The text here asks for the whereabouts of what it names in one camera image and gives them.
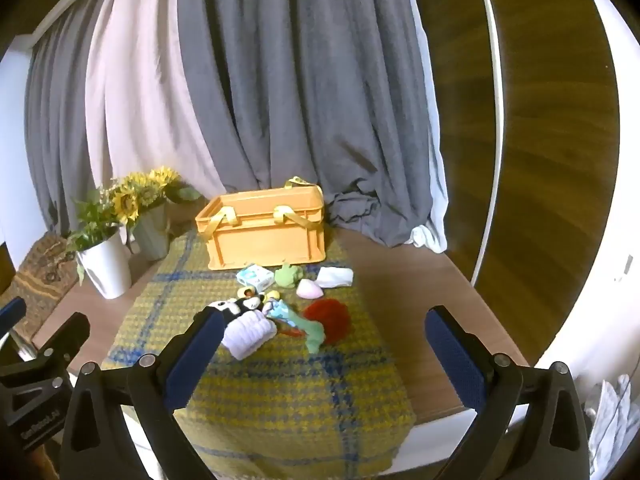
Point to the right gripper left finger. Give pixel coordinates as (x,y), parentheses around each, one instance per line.
(160,385)

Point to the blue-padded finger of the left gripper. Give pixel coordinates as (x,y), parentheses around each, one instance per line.
(11,314)

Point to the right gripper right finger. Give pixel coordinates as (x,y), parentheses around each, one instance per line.
(489,384)

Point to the white ribbed sock roll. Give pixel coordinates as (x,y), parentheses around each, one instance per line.
(247,333)

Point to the black white mouse plush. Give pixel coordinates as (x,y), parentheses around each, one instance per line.
(246,299)

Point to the blue tissue packet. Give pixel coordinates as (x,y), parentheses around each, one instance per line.
(255,276)

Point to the green frog sponge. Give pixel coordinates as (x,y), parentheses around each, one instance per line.
(288,275)

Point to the red fluffy pompom toy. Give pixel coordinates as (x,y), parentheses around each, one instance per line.
(333,316)

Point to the pink round pouf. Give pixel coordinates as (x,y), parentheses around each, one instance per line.
(309,289)

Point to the white cloth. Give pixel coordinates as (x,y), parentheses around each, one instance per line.
(334,276)

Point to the pastel patterned cloth pouch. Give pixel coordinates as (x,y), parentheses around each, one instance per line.
(276,310)

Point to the white plant pot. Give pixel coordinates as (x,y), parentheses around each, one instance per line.
(107,266)

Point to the green potted plant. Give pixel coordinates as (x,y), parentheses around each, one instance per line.
(97,222)

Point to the yellow blue plaid mat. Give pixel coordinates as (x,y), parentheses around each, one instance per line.
(281,413)

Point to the grey ribbed vase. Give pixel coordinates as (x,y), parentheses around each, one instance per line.
(151,233)

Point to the sunflower bouquet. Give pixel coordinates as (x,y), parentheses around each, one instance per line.
(139,192)

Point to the orange plastic basket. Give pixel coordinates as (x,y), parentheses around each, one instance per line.
(266,227)

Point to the white sheer curtain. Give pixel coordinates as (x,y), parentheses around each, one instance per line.
(139,113)

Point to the grey curtain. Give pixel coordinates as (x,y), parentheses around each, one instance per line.
(337,92)

